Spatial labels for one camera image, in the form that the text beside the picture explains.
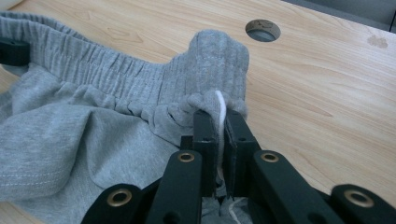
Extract round grey table grommet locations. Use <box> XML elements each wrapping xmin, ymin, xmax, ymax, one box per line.
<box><xmin>245</xmin><ymin>19</ymin><xmax>282</xmax><ymax>43</ymax></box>

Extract grey shorts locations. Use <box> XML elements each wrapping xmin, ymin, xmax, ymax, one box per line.
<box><xmin>0</xmin><ymin>11</ymin><xmax>250</xmax><ymax>224</ymax></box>

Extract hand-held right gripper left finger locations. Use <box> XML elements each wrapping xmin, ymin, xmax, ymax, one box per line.
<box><xmin>180</xmin><ymin>109</ymin><xmax>219</xmax><ymax>198</ymax></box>

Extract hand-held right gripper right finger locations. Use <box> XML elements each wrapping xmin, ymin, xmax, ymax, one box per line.
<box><xmin>223</xmin><ymin>108</ymin><xmax>262</xmax><ymax>200</ymax></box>

